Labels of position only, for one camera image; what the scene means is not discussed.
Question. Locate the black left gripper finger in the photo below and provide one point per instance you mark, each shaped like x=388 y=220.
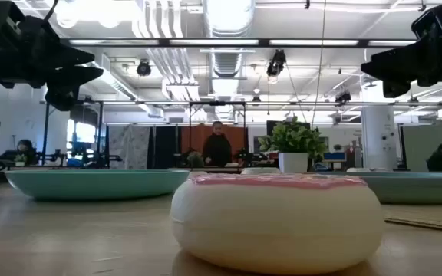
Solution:
x=65 y=86
x=71 y=59

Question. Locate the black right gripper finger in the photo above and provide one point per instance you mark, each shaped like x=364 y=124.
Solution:
x=395 y=87
x=401 y=63

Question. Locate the pink frosted donut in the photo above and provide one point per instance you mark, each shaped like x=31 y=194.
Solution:
x=276 y=226

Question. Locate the black metal stand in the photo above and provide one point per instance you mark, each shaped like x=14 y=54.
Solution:
x=46 y=130

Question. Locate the black ceiling spot lamp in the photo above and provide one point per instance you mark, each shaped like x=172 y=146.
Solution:
x=276 y=63
x=143 y=68
x=343 y=97

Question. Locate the small plant in pot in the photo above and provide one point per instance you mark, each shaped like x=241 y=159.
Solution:
x=20 y=159

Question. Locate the grey patterned curtain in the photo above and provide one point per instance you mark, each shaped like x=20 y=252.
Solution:
x=129 y=147

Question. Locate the blue box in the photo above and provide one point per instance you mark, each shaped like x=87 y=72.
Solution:
x=334 y=156

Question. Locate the teal plate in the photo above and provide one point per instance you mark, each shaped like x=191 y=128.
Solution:
x=96 y=184

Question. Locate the blue plate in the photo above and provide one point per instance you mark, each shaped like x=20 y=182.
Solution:
x=420 y=188

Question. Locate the green plant in white pot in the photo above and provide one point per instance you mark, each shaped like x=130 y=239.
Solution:
x=294 y=142

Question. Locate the woven beige placemat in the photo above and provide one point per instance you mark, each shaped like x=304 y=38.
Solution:
x=428 y=218

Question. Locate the orange partition panel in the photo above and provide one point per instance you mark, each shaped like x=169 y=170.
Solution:
x=192 y=140

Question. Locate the overhead light bar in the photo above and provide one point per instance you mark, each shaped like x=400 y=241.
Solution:
x=213 y=42

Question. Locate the small background potted plant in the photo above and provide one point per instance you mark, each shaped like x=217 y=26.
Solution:
x=195 y=159

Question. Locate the standing person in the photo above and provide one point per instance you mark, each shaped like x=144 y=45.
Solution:
x=217 y=149

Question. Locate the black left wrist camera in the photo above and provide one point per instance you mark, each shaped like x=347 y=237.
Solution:
x=12 y=23

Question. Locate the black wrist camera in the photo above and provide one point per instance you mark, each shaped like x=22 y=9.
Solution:
x=12 y=23
x=428 y=23

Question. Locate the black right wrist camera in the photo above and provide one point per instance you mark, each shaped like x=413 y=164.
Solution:
x=428 y=23

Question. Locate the grey partition wall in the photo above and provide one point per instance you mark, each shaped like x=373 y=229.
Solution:
x=416 y=147

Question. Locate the silver round air duct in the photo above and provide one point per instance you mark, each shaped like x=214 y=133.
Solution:
x=226 y=23

